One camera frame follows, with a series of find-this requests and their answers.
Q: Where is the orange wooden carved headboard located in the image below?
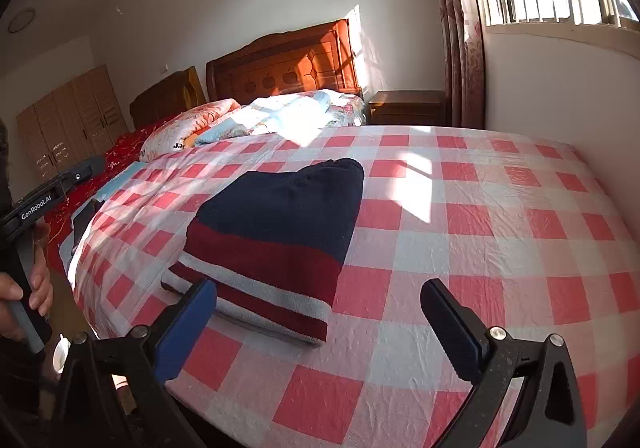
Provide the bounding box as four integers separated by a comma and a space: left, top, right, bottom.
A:
205, 18, 363, 106

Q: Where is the dark red patterned curtain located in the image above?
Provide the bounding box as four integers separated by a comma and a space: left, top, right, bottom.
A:
425, 0, 487, 129

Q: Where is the red grey striped sweater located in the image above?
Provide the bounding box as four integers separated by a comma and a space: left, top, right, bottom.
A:
161, 157, 366, 346

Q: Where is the person's left hand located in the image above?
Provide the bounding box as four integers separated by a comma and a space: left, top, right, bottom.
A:
0, 222, 55, 341

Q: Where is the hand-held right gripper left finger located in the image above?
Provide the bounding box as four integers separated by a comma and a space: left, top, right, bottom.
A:
50, 278, 218, 448

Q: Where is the light wooden wardrobe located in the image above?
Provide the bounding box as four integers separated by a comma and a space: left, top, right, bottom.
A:
16, 64, 130, 181

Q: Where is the white cup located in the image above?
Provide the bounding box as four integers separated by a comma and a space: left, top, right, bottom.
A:
52, 334, 71, 375

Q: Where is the pink floral pillow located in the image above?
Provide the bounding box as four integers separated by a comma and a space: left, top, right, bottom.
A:
139, 98, 242, 161

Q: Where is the dark brown wooden headboard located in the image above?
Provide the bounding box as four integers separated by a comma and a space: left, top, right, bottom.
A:
129, 67, 208, 131

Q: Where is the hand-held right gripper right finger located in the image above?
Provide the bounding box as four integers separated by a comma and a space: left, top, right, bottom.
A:
419, 278, 589, 448

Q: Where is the light blue floral quilt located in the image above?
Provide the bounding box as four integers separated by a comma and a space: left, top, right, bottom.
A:
194, 89, 368, 147

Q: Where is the brown wooden nightstand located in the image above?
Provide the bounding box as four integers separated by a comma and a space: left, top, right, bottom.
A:
368, 90, 446, 127

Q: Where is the pink white checkered bedsheet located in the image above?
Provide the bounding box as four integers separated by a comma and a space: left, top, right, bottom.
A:
67, 124, 638, 448

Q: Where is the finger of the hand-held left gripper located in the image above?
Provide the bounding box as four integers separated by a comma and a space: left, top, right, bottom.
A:
55, 155, 107, 192

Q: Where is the light blue cloth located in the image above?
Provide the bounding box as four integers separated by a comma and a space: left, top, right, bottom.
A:
97, 162, 151, 201

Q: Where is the round ceiling lamp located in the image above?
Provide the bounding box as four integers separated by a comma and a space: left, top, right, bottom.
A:
7, 8, 37, 34

